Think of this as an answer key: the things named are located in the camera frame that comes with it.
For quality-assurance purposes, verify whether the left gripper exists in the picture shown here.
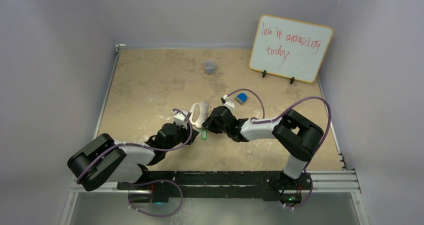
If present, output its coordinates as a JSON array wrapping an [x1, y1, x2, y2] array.
[[164, 120, 199, 152]]

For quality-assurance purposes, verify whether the green key tag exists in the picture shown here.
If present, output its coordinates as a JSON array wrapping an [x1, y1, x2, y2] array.
[[200, 129, 208, 141]]

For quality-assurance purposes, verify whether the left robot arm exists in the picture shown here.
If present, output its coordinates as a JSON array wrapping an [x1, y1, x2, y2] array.
[[67, 123, 199, 192]]

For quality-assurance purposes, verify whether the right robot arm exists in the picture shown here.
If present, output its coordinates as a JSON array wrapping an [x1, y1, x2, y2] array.
[[202, 106, 324, 189]]

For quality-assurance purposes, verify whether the blue grey whiteboard eraser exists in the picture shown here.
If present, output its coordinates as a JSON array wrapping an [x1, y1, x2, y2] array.
[[235, 92, 248, 105]]

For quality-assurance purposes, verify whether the small grey cup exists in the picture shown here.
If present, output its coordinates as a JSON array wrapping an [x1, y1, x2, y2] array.
[[203, 61, 216, 75]]

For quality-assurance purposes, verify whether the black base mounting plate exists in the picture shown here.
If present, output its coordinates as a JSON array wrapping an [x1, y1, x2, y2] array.
[[117, 170, 312, 203]]

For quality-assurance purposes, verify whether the whiteboard with red writing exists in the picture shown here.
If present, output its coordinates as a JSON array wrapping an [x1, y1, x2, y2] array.
[[249, 14, 334, 83]]

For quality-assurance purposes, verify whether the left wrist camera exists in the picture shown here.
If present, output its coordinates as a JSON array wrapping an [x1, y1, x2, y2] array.
[[172, 108, 191, 129]]

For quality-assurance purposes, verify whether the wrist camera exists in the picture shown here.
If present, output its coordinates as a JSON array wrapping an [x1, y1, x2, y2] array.
[[172, 108, 191, 129], [221, 95, 235, 111]]

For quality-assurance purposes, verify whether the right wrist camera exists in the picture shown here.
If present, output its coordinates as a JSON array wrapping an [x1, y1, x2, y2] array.
[[221, 95, 235, 111]]

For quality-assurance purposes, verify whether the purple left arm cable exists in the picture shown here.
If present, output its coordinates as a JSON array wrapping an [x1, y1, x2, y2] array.
[[76, 108, 194, 185]]

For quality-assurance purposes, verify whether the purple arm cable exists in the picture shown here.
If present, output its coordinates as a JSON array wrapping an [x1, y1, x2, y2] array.
[[76, 108, 194, 185], [223, 88, 332, 170]]

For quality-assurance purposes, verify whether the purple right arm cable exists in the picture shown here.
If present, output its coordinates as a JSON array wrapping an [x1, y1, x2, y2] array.
[[223, 88, 332, 170]]

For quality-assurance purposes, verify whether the aluminium frame rail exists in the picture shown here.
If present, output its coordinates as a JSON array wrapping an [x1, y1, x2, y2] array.
[[67, 170, 361, 194]]

